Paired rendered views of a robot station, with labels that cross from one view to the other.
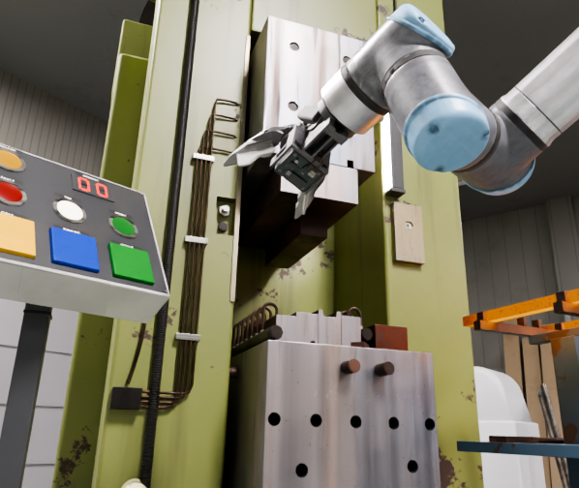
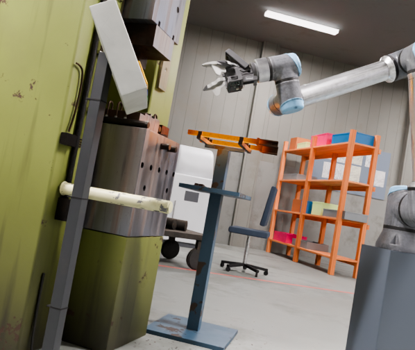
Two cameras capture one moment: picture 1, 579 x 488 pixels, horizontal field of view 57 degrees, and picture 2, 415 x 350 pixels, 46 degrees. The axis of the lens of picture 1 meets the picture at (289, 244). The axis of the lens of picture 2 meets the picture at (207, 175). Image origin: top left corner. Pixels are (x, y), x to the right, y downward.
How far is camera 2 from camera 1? 149 cm
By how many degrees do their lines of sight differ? 54
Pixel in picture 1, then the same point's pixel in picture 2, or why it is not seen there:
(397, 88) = (288, 87)
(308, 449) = (147, 179)
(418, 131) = (291, 105)
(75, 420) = not seen: outside the picture
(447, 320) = (162, 122)
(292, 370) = (150, 144)
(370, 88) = (275, 76)
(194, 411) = not seen: hidden behind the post
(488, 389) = not seen: hidden behind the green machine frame
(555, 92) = (309, 99)
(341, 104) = (264, 75)
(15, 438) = (92, 162)
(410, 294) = (155, 106)
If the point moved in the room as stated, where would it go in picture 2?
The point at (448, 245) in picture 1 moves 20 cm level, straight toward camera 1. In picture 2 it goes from (171, 83) to (191, 79)
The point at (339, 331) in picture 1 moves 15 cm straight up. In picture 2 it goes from (153, 126) to (159, 93)
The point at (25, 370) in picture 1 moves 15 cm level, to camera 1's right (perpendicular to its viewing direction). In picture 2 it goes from (98, 130) to (131, 140)
